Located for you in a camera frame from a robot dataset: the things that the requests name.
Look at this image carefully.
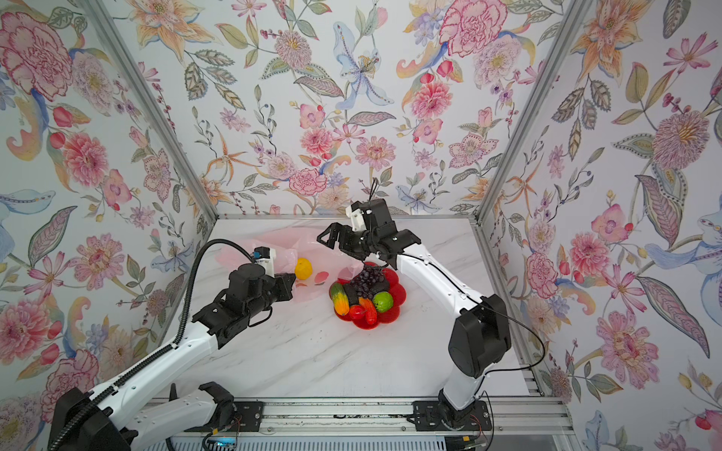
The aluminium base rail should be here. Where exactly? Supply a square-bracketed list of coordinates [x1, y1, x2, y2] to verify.
[140, 393, 582, 451]

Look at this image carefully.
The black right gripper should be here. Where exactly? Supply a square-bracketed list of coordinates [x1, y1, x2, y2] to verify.
[320, 226, 384, 261]

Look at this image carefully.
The black corrugated cable conduit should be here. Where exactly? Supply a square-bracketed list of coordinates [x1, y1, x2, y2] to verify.
[47, 238, 255, 451]

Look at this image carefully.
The red orange pepper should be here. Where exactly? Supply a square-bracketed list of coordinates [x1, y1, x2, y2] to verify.
[359, 298, 378, 328]

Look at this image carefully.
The thin black right cable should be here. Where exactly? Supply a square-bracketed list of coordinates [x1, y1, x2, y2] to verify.
[369, 179, 547, 374]

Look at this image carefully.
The green yellow mango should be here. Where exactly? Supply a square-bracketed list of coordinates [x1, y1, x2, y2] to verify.
[329, 282, 350, 317]

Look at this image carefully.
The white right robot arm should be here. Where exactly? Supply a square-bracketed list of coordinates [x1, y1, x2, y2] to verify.
[317, 199, 511, 430]

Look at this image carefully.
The green lime fruit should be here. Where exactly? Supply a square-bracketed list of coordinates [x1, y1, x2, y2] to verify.
[372, 291, 395, 314]

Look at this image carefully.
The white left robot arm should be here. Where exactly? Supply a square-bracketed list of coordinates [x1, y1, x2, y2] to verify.
[48, 263, 296, 450]

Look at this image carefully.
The aluminium frame post right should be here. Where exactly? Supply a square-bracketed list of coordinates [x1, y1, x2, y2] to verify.
[475, 0, 592, 226]

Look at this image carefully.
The aluminium frame post left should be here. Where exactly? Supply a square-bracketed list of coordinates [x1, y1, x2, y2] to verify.
[78, 0, 219, 225]

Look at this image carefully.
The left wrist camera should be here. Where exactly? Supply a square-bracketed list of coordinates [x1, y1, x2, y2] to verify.
[253, 246, 276, 277]

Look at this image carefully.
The aluminium frame post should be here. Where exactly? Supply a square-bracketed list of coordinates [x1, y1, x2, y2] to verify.
[475, 0, 592, 226]
[78, 0, 219, 225]

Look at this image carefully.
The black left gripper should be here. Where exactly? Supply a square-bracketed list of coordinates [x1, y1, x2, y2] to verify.
[245, 271, 301, 321]

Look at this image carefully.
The pink plastic bag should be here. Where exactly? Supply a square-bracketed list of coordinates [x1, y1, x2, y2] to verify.
[229, 227, 363, 303]

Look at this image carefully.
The dark purple grape bunch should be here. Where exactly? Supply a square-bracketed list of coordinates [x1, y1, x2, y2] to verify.
[351, 265, 387, 299]

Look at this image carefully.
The yellow bell pepper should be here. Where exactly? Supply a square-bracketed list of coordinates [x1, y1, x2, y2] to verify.
[294, 257, 313, 281]

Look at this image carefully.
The dark eggplant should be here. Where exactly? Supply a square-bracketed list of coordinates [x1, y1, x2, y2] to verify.
[343, 283, 360, 306]

